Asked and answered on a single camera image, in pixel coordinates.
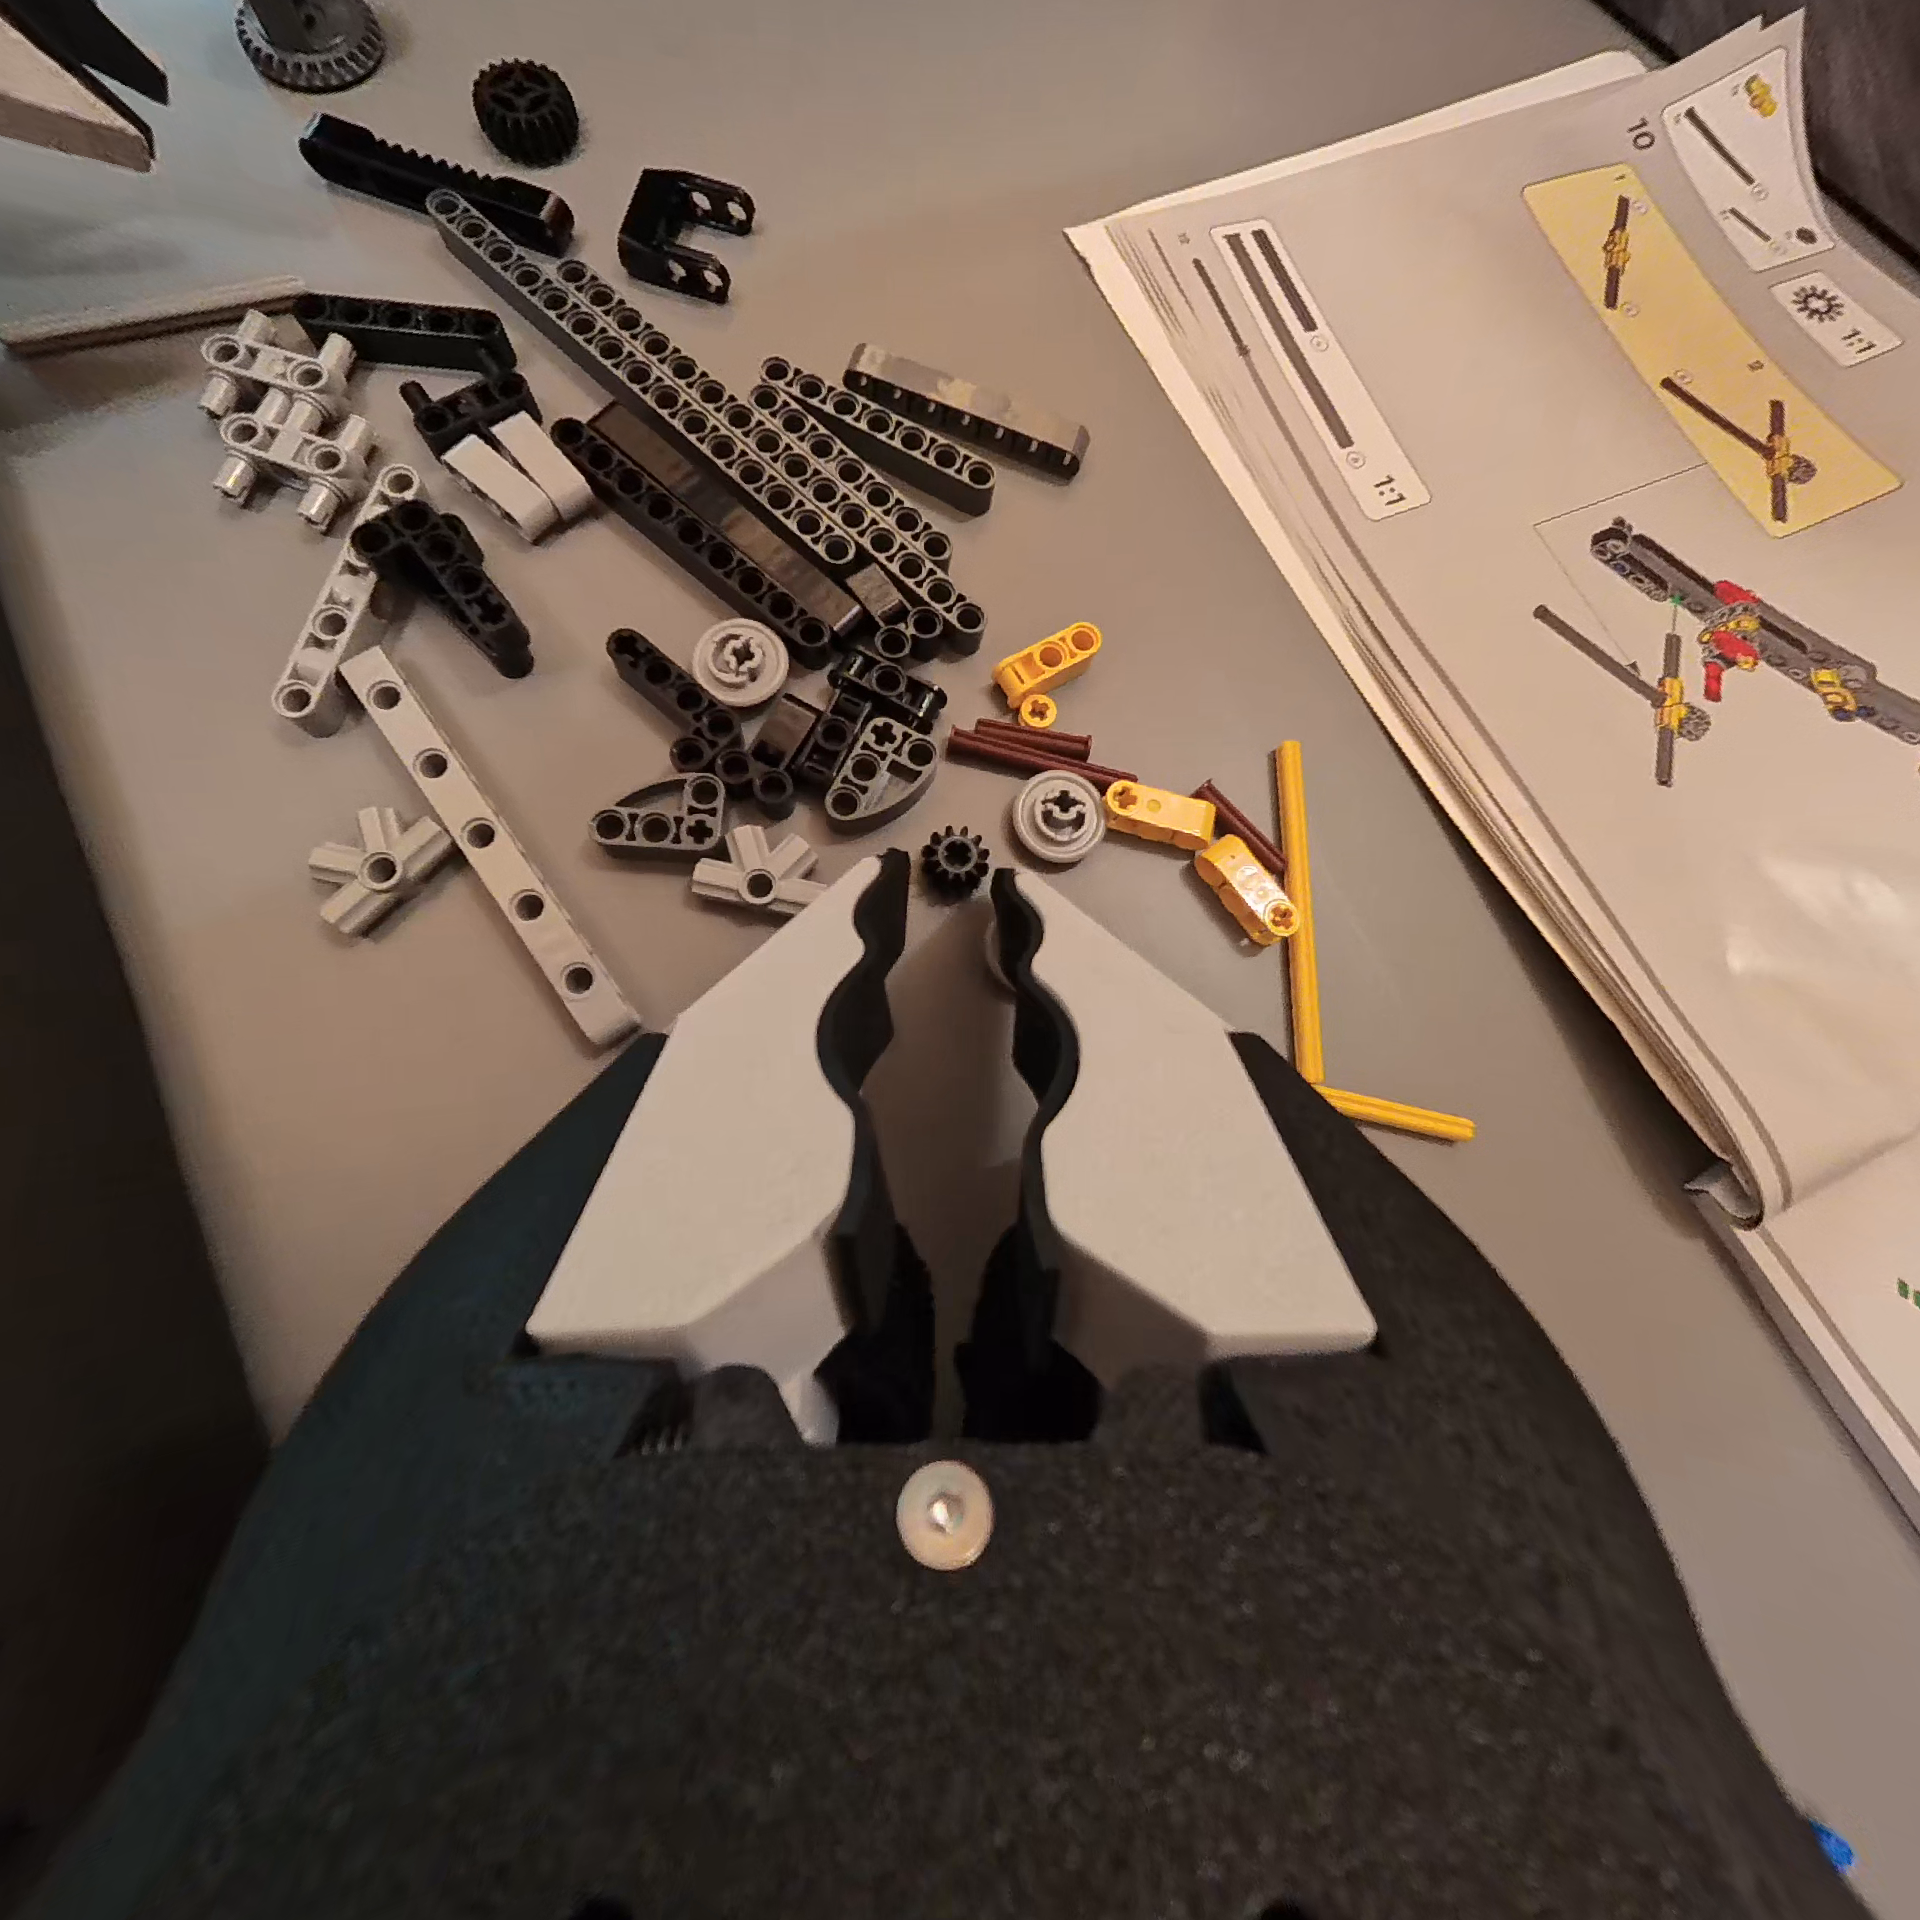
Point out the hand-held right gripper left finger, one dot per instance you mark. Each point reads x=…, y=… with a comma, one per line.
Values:
x=707, y=1187

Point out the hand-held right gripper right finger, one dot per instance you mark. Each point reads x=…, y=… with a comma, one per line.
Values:
x=1199, y=1187

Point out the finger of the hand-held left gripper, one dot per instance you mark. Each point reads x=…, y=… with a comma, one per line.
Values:
x=76, y=113
x=90, y=38

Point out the small black toy gear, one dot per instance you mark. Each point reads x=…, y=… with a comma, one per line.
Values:
x=954, y=864

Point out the white instruction booklet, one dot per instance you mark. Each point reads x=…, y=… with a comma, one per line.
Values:
x=1499, y=600

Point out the pile of toy brick pieces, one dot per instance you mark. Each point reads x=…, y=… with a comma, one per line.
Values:
x=707, y=480

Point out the black toy car set box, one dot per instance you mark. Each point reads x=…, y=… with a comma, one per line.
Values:
x=1858, y=105

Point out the black perforated chair armrest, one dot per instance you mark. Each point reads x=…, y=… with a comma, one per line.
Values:
x=90, y=1199

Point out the grey toy beam assembly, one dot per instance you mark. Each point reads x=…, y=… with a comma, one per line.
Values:
x=1833, y=1851

